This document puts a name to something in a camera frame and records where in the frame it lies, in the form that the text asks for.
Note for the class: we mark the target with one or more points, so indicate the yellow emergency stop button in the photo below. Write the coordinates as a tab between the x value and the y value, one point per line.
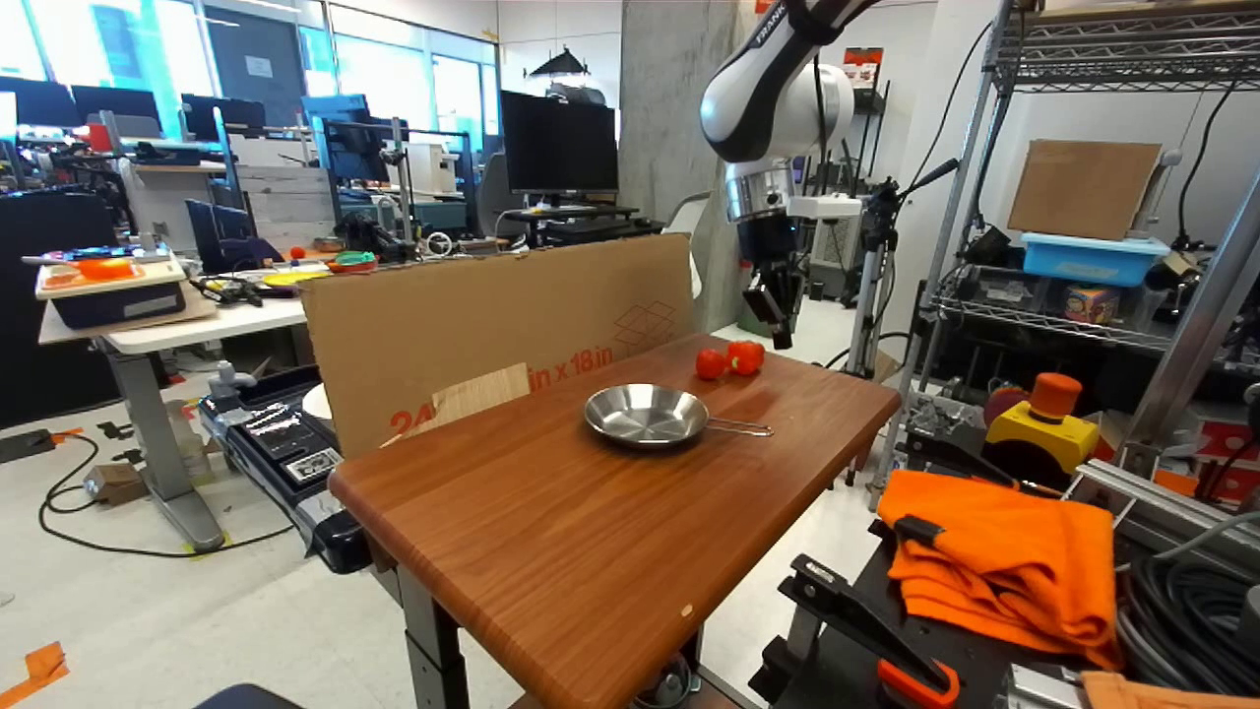
1046	418

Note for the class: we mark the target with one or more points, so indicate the purple computer monitor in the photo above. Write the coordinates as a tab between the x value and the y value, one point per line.
555	146

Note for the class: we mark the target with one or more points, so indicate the wire shelf rack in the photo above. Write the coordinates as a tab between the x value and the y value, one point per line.
1173	73

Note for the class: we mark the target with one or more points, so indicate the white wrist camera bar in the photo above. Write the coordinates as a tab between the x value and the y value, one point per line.
822	206

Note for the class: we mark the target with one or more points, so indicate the box with orange object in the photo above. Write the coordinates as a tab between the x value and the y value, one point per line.
112	288

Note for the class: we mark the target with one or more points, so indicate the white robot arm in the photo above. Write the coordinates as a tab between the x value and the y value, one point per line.
771	115

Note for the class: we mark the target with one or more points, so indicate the orange bell pepper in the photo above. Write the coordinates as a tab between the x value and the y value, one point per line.
744	359

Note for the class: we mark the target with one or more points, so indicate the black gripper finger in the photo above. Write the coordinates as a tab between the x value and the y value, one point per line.
762	303
790	305

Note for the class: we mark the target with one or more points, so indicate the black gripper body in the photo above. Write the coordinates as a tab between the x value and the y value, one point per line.
771	252

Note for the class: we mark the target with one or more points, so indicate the orange handled clamp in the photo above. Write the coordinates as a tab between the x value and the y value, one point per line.
822	601

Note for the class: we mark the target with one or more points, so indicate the red tomato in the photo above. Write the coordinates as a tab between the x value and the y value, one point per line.
710	363

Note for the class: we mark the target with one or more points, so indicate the silver metal pan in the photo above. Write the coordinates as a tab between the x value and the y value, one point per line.
648	414

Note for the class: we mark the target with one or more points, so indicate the cardboard panel on shelf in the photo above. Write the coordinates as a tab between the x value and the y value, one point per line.
1082	188

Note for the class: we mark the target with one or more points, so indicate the blue plastic bin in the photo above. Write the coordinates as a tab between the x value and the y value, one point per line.
1093	261

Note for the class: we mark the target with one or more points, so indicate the wooden table top board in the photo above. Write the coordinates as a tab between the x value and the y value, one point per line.
578	565

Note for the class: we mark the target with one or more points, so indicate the folded orange cloth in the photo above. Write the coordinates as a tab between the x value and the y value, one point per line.
1004	565

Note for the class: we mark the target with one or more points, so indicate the brown cardboard sheet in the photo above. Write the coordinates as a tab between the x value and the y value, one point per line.
395	341

